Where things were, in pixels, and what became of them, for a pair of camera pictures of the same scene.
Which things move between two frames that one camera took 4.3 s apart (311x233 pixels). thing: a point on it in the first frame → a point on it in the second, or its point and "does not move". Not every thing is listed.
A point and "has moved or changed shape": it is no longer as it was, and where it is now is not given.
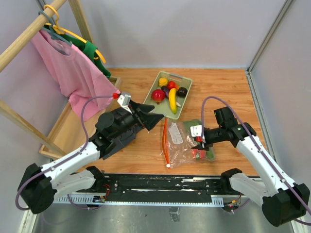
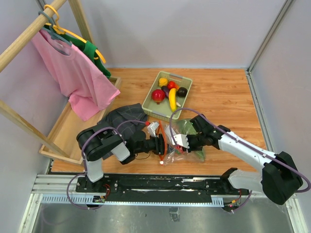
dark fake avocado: x=181 y=91 does not move
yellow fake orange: x=163 y=81 does not move
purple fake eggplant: x=166 y=91 does not move
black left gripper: x=149 y=120 → x=159 y=143
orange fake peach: x=200 y=154 → x=180 y=148
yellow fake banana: x=172 y=99 does not move
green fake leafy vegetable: x=210 y=152 → x=185 y=127
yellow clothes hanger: x=62 y=31 does not move
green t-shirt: x=88 y=48 does not move
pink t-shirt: x=79 y=77 does not move
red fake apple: x=158 y=95 does not move
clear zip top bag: x=177 y=143 has moved or changed shape
